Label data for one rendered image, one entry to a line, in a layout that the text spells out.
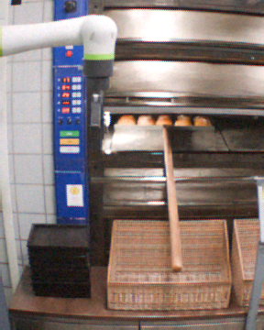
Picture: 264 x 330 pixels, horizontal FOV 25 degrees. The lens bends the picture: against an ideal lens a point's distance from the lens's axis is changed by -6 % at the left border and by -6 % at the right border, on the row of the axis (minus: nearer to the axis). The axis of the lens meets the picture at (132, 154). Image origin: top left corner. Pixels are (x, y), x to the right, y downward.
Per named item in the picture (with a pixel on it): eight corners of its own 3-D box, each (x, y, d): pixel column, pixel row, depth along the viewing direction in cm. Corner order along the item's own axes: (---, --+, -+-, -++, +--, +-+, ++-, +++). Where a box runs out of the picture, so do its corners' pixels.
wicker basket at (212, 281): (113, 268, 309) (112, 218, 302) (222, 267, 306) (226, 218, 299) (105, 310, 262) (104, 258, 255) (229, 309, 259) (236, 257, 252)
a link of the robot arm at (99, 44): (85, 16, 177) (121, 16, 179) (79, 16, 188) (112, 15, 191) (83, 60, 180) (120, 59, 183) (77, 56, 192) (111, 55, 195)
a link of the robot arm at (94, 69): (115, 60, 182) (117, 56, 191) (76, 60, 182) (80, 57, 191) (115, 79, 184) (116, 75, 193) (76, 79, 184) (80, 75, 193)
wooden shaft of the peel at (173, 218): (182, 274, 168) (182, 265, 167) (171, 274, 168) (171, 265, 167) (168, 133, 333) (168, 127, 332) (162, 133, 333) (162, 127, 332)
